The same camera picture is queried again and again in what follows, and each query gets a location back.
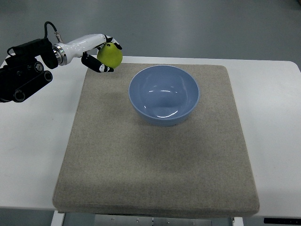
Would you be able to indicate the green pear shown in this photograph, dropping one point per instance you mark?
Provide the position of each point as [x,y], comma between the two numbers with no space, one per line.
[110,55]

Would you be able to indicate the blue bowl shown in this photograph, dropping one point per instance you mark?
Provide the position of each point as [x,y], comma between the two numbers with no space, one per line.
[163,95]

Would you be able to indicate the metal table frame bracket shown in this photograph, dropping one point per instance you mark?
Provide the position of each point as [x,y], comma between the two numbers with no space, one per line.
[111,220]

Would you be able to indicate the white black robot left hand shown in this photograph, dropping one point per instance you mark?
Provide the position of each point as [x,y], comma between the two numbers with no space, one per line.
[65,52]

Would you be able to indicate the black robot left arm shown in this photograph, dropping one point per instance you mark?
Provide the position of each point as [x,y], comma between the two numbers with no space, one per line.
[24,73]

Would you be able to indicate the beige fabric mat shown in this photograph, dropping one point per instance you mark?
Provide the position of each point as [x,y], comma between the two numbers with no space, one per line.
[117,163]

